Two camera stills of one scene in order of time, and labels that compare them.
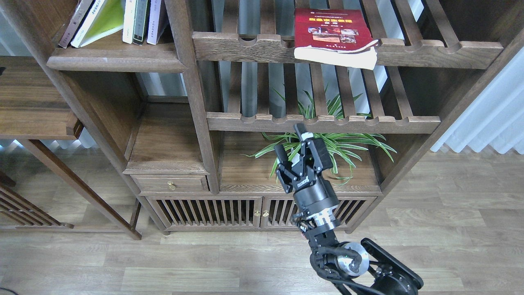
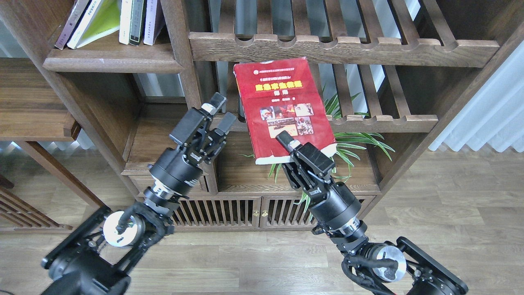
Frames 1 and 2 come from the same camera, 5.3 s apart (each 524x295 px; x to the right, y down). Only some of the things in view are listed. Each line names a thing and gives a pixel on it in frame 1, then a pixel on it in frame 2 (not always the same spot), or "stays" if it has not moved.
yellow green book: x=105 y=17 stays
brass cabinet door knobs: x=257 y=214 stays
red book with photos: x=339 y=37 → x=282 y=96
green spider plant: x=337 y=107 stays
